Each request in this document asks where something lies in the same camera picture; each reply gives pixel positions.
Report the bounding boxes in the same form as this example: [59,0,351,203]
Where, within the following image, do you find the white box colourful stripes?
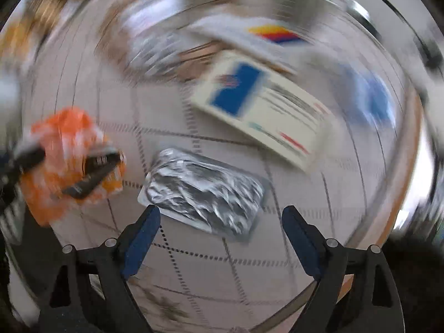
[187,16,313,73]

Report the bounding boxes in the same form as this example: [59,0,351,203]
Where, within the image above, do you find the blue packet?
[342,64,396,127]

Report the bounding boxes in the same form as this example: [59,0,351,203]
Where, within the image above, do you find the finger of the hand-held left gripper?
[12,145,46,176]
[62,147,121,200]

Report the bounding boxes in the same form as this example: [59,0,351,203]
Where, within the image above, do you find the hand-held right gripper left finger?
[39,205,162,333]

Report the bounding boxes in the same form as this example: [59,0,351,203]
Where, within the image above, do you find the crumpled silver foil pack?
[128,31,216,81]

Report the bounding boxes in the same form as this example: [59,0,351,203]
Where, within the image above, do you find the orange wrapper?
[19,108,127,228]

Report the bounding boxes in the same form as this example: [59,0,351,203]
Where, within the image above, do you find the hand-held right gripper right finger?
[282,205,405,333]

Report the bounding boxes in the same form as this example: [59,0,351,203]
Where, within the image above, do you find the white box blue patch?
[190,50,339,172]

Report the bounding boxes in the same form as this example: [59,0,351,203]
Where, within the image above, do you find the silver foil blister pack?
[138,148,269,243]

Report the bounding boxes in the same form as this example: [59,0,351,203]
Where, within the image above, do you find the table with floral tablecloth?
[21,0,424,333]

